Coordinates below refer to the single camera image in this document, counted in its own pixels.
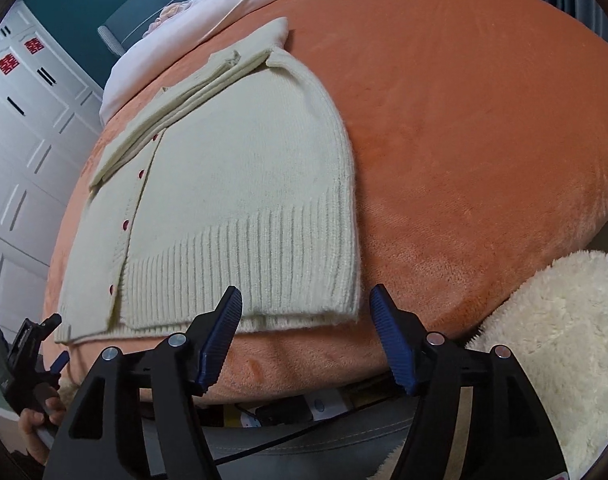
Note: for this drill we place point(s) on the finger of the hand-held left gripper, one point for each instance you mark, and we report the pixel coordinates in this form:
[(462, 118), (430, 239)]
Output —
[(51, 321), (60, 361)]

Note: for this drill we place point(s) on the white duvet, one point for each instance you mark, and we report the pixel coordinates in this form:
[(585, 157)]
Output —
[(134, 67)]

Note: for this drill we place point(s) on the blue padded headboard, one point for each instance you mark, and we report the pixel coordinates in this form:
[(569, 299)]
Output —
[(149, 5)]

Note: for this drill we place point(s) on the fluffy cream clothing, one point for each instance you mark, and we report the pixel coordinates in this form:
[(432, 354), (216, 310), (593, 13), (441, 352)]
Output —
[(559, 340)]

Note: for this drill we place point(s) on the white wardrobe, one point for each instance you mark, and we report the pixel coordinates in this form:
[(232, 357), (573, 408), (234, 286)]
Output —
[(24, 160)]

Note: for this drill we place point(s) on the red paper cutout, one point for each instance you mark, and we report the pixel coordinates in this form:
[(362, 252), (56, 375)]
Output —
[(7, 65), (35, 45)]

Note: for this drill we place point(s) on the pink ruffled cloth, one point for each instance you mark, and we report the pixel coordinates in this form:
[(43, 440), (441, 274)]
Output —
[(176, 10)]

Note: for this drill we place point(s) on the person's left hand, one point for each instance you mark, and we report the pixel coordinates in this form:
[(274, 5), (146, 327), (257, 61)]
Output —
[(36, 427)]

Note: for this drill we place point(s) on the orange plush blanket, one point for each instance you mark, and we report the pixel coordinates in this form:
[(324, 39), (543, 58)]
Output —
[(459, 135)]

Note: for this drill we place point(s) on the cream knit cardigan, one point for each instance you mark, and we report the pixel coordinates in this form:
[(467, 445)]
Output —
[(244, 175)]

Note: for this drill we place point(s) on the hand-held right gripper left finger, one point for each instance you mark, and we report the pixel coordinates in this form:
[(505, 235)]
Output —
[(218, 342)]

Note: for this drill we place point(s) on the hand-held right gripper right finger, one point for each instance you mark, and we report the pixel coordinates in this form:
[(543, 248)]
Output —
[(394, 342)]

